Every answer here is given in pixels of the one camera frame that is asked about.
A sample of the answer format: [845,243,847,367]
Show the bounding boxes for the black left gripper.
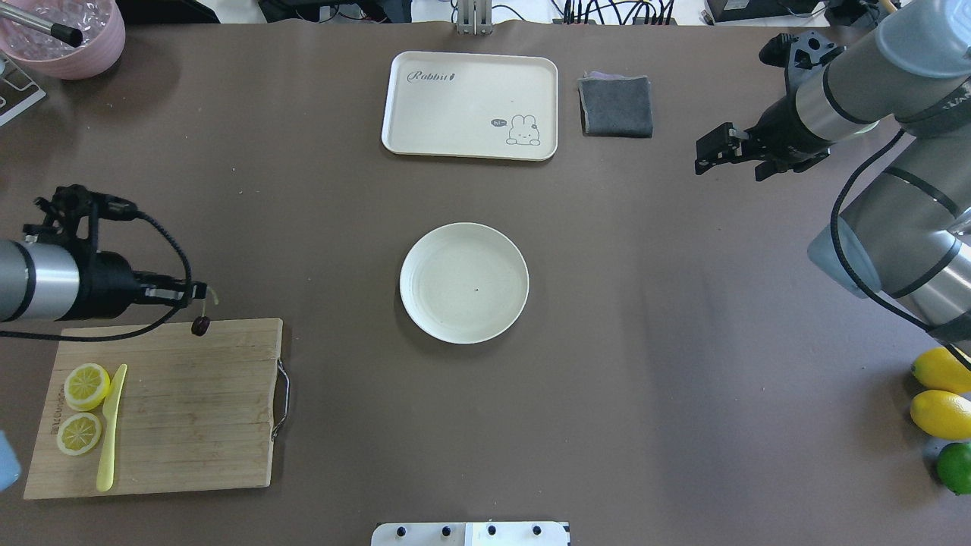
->
[75,252,208,319]

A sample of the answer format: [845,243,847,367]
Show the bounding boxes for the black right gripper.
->
[694,96,831,182]

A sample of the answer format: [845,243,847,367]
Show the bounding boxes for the dark red cherry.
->
[190,287,221,337]

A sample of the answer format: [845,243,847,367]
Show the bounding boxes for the cream round plate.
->
[398,222,530,345]

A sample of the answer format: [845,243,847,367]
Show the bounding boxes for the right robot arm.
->
[694,1,970,362]

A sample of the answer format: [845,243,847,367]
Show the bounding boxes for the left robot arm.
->
[2,238,209,322]

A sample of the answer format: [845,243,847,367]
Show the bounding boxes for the cream rabbit tray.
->
[381,51,559,162]

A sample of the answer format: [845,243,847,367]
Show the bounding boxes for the upper lemon slice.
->
[63,362,111,412]

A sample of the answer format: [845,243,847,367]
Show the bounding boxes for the lemon slice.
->
[63,362,111,412]
[56,413,102,457]

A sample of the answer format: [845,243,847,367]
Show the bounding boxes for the grey folded cloth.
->
[578,72,655,139]

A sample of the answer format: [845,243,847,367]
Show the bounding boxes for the bamboo cutting board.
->
[24,318,284,500]

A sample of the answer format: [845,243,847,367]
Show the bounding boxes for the lower lemon slice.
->
[56,413,102,457]

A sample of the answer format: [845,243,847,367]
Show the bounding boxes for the yellow plastic knife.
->
[95,363,128,493]

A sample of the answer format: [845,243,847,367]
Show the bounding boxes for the white cup rack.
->
[0,53,46,127]

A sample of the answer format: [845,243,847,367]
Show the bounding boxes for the pink ice bowl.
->
[1,1,126,80]

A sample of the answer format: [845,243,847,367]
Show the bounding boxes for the metal tongs in ice bowl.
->
[1,2,83,48]

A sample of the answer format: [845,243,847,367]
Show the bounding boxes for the yellow lemon outer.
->
[911,347,970,394]

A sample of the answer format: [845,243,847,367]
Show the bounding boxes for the yellow lemon near lime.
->
[910,390,970,441]

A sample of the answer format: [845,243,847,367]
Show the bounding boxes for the green lime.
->
[935,443,970,495]

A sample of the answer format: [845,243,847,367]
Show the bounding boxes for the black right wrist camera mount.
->
[757,30,847,96]

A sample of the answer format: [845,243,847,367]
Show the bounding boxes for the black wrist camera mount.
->
[757,30,847,96]
[22,184,143,262]

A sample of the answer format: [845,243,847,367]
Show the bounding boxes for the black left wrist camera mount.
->
[22,184,143,262]

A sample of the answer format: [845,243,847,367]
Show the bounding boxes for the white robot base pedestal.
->
[370,521,571,545]

